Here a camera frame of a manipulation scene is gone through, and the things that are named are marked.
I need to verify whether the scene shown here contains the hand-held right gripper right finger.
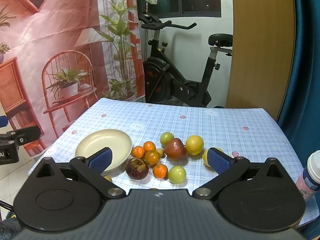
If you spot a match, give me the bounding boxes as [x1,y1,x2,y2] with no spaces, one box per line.
[191,147,288,200]

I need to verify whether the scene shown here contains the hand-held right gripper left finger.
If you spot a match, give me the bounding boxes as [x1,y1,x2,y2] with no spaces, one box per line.
[27,147,127,200]

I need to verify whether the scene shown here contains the yellow lemon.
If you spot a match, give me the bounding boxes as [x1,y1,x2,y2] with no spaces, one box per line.
[202,148,225,167]
[185,135,204,156]

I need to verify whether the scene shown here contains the cream round plate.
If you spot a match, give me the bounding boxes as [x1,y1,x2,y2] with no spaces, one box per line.
[75,129,133,173]

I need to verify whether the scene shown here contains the purple mangosteen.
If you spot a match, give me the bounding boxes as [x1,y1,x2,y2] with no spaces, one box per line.
[125,157,150,180]

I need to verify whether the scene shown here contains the green round fruit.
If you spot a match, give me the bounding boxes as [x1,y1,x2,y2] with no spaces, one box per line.
[168,165,187,184]
[160,132,175,147]

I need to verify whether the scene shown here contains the red apple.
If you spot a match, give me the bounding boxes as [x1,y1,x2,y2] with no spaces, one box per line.
[164,138,187,162]

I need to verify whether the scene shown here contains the dark orange tangerine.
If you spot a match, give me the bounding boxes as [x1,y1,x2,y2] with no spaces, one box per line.
[144,150,161,166]

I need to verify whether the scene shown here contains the grey fluffy cloth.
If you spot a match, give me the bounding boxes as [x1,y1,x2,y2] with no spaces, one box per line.
[0,211,23,240]

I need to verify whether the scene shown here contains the black exercise bike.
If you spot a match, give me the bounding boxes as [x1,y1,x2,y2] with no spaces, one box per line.
[138,11,233,108]

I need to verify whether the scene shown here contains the wooden panel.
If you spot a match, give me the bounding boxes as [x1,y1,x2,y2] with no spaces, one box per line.
[226,0,297,120]

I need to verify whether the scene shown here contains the printed backdrop cloth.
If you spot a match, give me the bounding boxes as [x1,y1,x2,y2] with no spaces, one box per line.
[0,0,147,159]

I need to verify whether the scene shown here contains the blue curtain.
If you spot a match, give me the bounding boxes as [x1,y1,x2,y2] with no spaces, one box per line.
[276,0,320,155]

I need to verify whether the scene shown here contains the black cable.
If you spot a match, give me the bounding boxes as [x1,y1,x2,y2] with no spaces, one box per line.
[0,200,14,211]

